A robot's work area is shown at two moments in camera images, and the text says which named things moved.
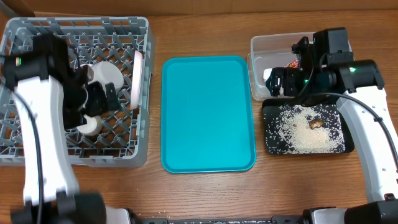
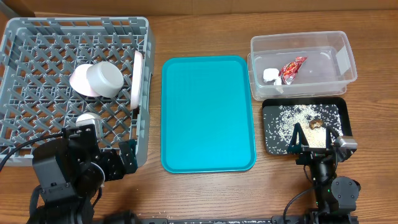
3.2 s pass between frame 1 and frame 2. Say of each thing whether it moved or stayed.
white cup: stayed
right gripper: moved
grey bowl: stayed
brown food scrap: stayed
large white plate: stayed
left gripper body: moved
